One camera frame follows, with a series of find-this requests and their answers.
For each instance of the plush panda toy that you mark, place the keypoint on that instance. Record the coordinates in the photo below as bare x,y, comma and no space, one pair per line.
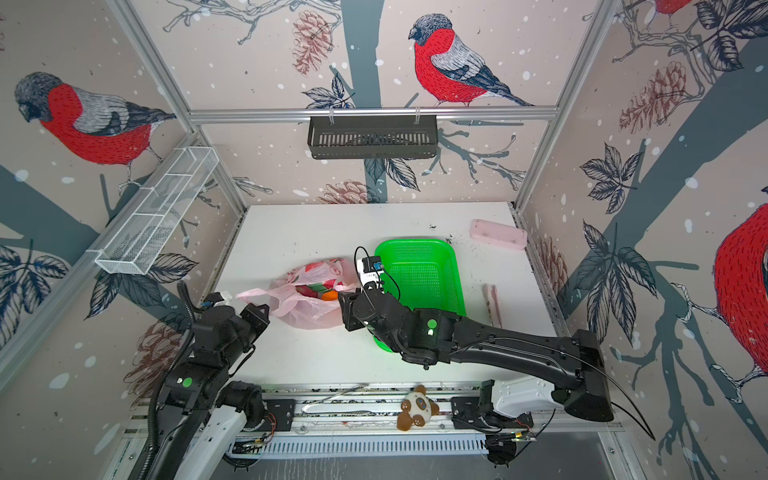
416,410

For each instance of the pink plastic bag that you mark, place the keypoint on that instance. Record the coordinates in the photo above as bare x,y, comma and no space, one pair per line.
307,297

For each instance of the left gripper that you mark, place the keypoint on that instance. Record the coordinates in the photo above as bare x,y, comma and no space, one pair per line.
249,312

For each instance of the black hanging wire basket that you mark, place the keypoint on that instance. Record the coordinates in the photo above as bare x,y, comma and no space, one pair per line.
373,137

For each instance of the orange fruit in bag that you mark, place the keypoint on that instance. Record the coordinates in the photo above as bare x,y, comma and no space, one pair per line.
329,295

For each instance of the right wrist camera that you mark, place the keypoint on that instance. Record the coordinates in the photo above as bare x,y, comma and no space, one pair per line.
370,269

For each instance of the green plastic basket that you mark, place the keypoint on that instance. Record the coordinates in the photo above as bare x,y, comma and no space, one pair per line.
426,274

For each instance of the white mesh wall shelf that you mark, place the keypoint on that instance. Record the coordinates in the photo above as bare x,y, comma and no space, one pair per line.
141,238

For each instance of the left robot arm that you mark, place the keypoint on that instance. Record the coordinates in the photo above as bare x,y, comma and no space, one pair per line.
198,410

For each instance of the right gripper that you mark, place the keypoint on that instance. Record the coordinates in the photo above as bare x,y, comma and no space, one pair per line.
352,310

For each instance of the pink rectangular box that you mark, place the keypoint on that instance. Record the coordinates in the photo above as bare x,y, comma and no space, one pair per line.
497,234

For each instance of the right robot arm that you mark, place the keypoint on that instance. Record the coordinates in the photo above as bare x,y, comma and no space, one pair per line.
426,337

